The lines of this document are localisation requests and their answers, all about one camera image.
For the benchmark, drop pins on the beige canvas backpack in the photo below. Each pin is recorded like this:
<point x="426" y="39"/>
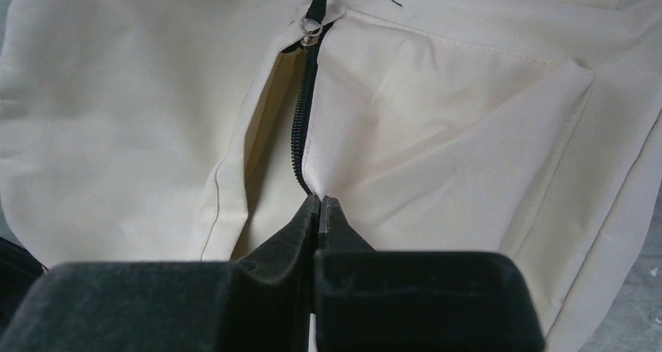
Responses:
<point x="160" y="130"/>

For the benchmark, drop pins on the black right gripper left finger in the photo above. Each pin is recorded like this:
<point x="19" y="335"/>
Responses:
<point x="261" y="302"/>

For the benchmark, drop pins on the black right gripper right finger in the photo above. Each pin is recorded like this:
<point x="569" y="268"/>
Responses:
<point x="369" y="300"/>

